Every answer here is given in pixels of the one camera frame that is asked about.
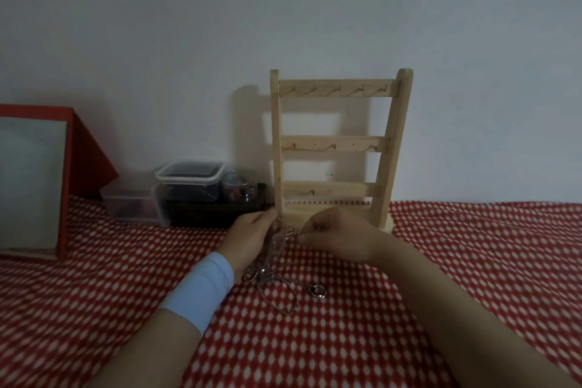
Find silver chain necklaces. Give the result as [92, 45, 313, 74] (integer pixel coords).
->
[241, 222, 329, 316]

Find person's left hand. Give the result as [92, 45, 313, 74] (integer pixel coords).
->
[217, 209, 279, 285]

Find dark plastic container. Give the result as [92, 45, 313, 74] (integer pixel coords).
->
[163, 194, 270, 229]

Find person's right forearm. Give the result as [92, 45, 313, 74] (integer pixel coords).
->
[373, 231, 577, 388]

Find light blue wristband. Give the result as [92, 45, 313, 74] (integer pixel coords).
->
[159, 251, 236, 337]

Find small floral jar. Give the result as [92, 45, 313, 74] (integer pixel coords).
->
[221, 171, 258, 203]

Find clear container with white lid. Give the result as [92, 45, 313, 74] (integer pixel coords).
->
[155, 161, 227, 202]

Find red box with grey inside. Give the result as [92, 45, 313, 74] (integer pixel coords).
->
[0, 104, 120, 262]

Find red white patterned cloth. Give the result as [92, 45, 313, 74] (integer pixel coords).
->
[0, 194, 582, 388]

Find person's right hand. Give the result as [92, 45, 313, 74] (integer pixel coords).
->
[297, 206, 388, 266]

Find clear plastic box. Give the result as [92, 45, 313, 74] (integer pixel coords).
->
[99, 184, 170, 226]

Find person's left forearm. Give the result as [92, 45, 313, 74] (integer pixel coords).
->
[84, 251, 236, 388]

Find wooden jewelry hook rack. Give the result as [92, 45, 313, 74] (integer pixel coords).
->
[269, 68, 414, 235]

